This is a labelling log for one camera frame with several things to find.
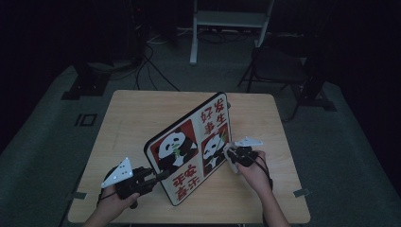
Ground black stand base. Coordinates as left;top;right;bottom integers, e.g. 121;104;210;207
296;46;338;113
61;61;112;101

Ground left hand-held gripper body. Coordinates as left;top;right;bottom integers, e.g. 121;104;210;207
100;156;158;201

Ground panda picture board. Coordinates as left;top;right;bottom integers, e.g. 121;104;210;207
143;91;233;207

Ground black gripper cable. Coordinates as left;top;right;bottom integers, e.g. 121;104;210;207
251;153;274;191
96;187;118;206

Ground person's left hand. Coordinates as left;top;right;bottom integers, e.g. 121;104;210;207
96;183;142;219

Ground white metal stand frame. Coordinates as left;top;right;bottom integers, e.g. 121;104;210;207
189;0;275;66

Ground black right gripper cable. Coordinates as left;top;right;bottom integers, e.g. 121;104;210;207
251;153;274;191

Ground long black floor cable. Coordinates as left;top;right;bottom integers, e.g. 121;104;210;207
133;41;182;93

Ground black cable loops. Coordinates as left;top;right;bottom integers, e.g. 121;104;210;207
196;29;252;45

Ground dark equipment rack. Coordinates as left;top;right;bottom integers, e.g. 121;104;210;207
125;0;149;65

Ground person's right hand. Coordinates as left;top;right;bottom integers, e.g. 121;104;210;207
235;149;272;196

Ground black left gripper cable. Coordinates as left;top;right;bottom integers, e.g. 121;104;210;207
96;187;118;206

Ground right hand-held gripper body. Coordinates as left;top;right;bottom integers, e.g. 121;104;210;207
229;135;265;168

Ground black folding chair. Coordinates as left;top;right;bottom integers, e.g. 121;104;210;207
237;37;308;123

